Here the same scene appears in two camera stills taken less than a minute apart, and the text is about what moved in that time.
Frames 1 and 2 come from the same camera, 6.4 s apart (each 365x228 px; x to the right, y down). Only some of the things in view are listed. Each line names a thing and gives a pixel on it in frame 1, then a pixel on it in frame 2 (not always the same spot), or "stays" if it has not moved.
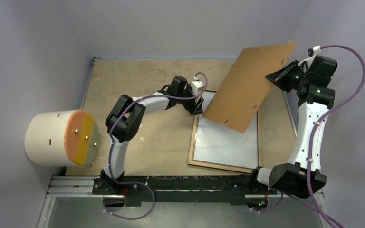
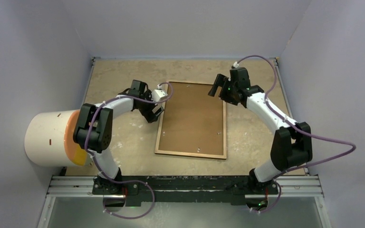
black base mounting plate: x=172 y=190 stays
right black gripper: x=281 y=78 -> x=223 y=81
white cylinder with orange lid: x=64 y=137 stays
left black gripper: x=190 y=107 -> x=149 y=115
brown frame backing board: x=245 y=88 -> x=193 y=122
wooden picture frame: x=191 y=161 -> x=193 y=123
